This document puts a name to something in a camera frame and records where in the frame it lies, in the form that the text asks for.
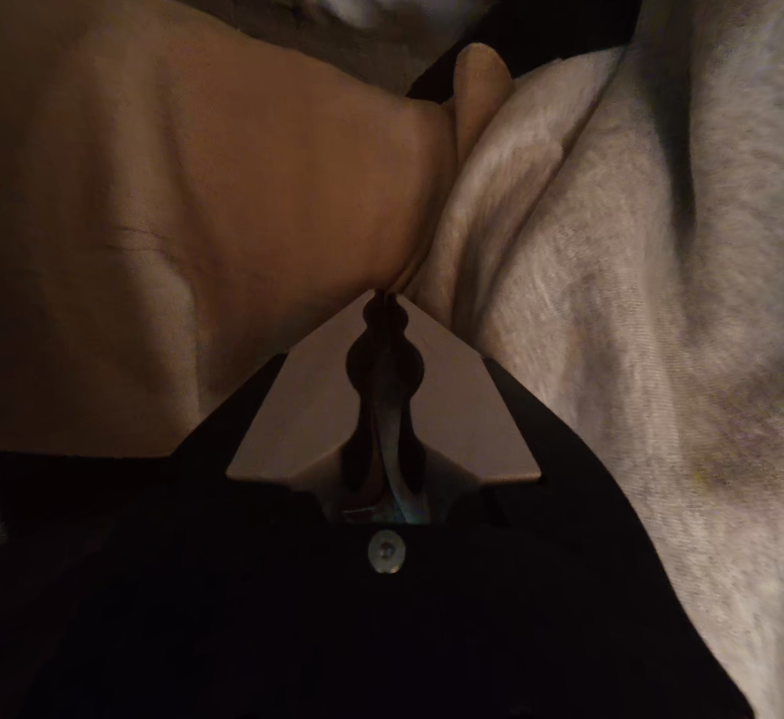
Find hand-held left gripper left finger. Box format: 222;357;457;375
225;293;383;508

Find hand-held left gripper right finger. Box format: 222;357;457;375
392;293;543;518

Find person's beige pants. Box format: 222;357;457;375
0;0;515;456

